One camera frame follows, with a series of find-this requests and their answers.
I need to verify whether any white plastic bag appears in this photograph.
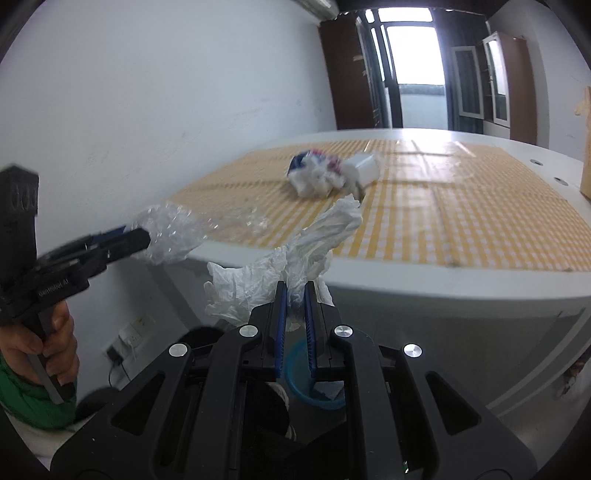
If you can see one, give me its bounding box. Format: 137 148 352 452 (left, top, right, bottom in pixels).
204 194 364 334

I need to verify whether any blue mesh waste basket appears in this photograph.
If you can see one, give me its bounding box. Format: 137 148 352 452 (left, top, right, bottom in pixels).
283 338 348 411

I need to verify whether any red blue white crumpled wrapper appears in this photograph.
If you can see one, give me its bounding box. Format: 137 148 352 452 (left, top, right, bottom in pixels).
286 148 345 200

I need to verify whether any brown wooden wardrobe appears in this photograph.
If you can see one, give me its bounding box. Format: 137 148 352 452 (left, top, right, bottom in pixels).
320 11 385 131

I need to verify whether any small white carton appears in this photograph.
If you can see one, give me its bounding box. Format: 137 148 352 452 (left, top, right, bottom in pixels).
342 152 383 187

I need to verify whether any bright balcony door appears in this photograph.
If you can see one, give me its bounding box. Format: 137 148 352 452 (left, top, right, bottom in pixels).
384 22 448 131

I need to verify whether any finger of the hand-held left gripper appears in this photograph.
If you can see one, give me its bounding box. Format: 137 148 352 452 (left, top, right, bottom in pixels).
45 224 134 267
78 229 151 278

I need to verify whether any yellow checkered tablecloth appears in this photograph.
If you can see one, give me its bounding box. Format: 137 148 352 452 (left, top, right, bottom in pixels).
166 138 591 274

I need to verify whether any cabinet with glass doors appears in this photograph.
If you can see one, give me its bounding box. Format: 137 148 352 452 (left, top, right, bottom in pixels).
451 31 537 142

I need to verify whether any person's left hand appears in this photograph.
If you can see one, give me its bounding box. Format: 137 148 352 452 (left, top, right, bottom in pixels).
0 301 80 385

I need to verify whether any white wall outlet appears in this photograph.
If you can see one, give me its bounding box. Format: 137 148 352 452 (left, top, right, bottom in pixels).
117 315 149 357

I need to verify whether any person's left forearm green sleeve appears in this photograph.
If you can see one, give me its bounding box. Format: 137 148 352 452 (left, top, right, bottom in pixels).
0 355 78 432

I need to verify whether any white air conditioner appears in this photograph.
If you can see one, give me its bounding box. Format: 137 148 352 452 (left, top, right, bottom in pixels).
294 0 341 20

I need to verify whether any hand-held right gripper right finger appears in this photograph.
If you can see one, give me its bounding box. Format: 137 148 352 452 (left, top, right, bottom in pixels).
304 281 539 480

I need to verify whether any clear plastic wrap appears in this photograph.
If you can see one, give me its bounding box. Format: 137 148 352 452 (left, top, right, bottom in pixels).
128 200 269 267

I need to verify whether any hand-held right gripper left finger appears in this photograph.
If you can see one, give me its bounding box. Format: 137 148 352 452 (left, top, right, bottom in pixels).
51 281 289 480

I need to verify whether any black plug with cable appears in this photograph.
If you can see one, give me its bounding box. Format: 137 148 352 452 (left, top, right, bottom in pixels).
106 345 139 389

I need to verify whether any dark curtain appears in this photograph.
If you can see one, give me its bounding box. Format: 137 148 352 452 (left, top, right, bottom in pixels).
434 8 491 134

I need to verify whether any brown paper bag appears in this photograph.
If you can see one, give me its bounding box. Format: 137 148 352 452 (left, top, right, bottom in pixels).
574 85 591 200

